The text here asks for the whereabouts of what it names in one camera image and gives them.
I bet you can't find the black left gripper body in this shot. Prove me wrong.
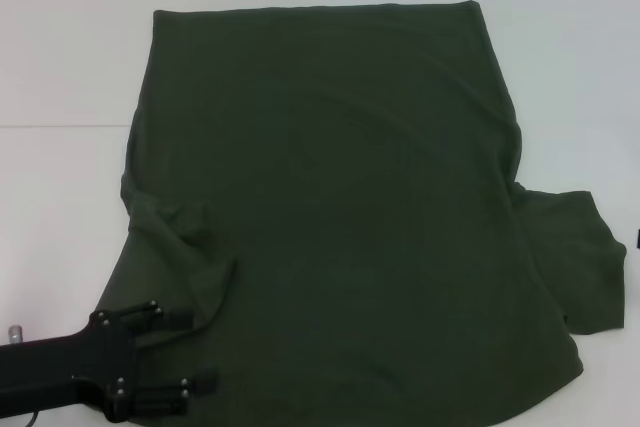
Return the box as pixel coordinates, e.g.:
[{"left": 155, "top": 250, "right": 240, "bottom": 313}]
[{"left": 0, "top": 309, "right": 145, "bottom": 423}]

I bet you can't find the dark green t-shirt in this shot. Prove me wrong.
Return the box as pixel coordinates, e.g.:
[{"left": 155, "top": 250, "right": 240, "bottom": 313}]
[{"left": 94, "top": 0, "right": 628, "bottom": 421}]

